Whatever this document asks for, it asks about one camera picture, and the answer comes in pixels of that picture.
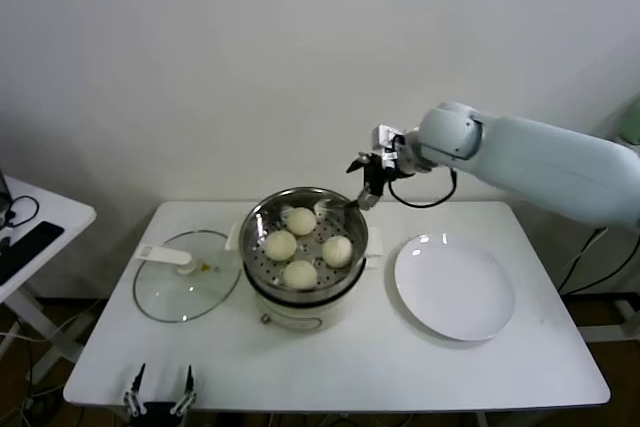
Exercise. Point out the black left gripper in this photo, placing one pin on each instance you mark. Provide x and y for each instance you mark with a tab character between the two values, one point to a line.
157	414

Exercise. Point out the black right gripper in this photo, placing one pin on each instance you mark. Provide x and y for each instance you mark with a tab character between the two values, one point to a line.
375	174

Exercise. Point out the white steamed baozi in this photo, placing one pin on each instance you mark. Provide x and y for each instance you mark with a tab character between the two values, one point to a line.
300	274
300	221
280	245
336	251

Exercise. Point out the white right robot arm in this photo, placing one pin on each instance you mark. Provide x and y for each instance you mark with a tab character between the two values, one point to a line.
540	157

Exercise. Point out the stainless steel steamer basket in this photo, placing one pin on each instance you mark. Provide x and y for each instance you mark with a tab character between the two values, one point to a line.
260	227

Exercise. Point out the white round plate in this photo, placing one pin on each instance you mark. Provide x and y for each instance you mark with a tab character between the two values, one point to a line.
450	287

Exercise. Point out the cream electric cooker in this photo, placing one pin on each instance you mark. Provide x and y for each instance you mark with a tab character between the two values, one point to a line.
300	319

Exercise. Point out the black keyboard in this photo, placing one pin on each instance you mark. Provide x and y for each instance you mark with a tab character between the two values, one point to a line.
30	247

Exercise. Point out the white side desk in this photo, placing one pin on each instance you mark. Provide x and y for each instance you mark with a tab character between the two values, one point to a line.
60	207

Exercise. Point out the dark laptop screen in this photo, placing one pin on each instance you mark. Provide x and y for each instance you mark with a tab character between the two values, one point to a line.
3	192

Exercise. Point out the pale green object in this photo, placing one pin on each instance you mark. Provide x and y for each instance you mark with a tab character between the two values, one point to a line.
632	119

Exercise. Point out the white stand base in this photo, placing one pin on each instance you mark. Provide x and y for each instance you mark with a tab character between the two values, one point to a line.
615	332

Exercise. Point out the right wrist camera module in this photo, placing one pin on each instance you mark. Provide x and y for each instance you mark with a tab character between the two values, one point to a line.
385	139

